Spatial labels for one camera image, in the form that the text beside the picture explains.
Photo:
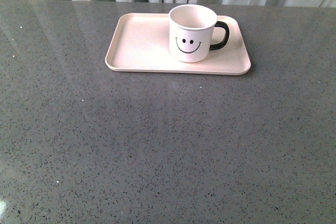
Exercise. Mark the white smiley mug black handle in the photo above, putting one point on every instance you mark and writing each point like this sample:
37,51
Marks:
191,29

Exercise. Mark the pale pink rectangular tray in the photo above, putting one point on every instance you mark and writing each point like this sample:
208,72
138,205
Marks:
141,44

